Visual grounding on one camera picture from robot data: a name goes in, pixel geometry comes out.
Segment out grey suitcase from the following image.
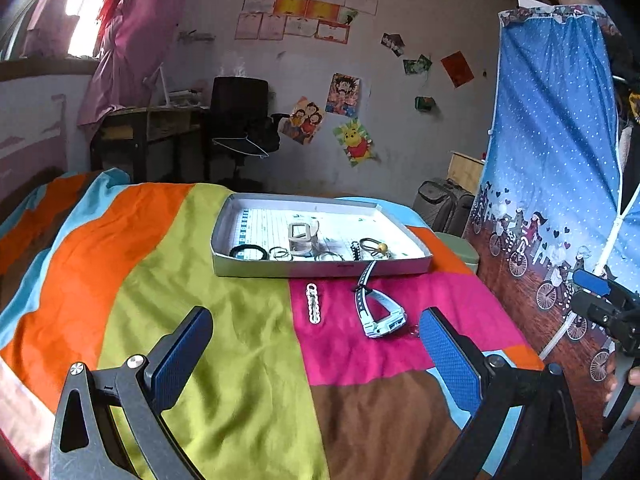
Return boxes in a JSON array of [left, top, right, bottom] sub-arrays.
[[412, 177, 476, 238]]

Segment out cartoon family poster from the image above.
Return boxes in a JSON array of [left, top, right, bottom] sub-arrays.
[[277, 96, 326, 146]]

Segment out green wall photo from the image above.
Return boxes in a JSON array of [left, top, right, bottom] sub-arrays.
[[403, 54, 433, 76]]

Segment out white chain bracelet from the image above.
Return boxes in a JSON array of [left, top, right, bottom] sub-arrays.
[[305, 282, 322, 325]]

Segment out colourful striped blanket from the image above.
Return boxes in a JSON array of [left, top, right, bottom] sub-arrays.
[[0, 167, 593, 480]]

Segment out beige square watch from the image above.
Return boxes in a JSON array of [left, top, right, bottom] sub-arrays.
[[287, 220, 321, 257]]

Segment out red paper sheet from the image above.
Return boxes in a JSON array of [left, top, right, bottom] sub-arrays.
[[440, 51, 475, 88]]

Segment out blue and white wristwatch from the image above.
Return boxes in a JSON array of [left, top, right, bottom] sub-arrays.
[[352, 260, 407, 339]]

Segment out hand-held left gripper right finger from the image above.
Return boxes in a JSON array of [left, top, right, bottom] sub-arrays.
[[419, 306, 583, 480]]

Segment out person's right hand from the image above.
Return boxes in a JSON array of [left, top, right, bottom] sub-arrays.
[[606, 351, 640, 401]]

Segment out hair tie with wooden bead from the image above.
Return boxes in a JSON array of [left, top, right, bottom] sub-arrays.
[[359, 238, 391, 260]]

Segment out yellow bear sticker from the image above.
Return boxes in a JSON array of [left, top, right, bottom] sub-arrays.
[[332, 117, 376, 167]]

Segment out wooden box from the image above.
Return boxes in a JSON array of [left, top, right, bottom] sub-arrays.
[[446, 151, 486, 195]]

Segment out dark wall photo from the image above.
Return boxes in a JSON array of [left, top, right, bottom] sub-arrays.
[[381, 32, 407, 57]]

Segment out white desk lamp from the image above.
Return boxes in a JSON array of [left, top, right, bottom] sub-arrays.
[[142, 62, 171, 108]]

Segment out black office chair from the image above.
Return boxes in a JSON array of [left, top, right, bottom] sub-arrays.
[[205, 76, 291, 193]]

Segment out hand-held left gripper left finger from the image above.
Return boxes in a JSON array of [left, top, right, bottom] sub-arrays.
[[49, 306, 214, 480]]

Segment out large pink curtain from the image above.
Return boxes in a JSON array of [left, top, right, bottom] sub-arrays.
[[77, 0, 188, 128]]

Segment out red tassel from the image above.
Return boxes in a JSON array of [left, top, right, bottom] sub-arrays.
[[97, 0, 128, 36]]

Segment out grey cardboard tray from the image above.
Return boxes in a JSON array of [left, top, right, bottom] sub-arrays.
[[210, 192, 434, 279]]

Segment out white flat device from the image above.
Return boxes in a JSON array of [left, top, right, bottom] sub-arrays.
[[167, 89, 203, 108]]

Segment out small pink curtain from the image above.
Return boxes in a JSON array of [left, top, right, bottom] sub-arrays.
[[22, 0, 81, 58]]

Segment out group of wall certificates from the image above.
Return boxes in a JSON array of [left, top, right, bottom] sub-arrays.
[[234, 0, 379, 46]]

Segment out wooden desk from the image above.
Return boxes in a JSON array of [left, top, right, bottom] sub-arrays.
[[90, 105, 211, 186]]

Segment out cartoon boy poster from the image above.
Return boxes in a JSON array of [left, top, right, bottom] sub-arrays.
[[325, 72, 362, 118]]

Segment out white clothes hanger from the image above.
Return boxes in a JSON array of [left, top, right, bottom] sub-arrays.
[[211, 132, 268, 161]]

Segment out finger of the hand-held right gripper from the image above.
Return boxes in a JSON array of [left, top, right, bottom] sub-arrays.
[[571, 291, 621, 328], [572, 269, 613, 297]]

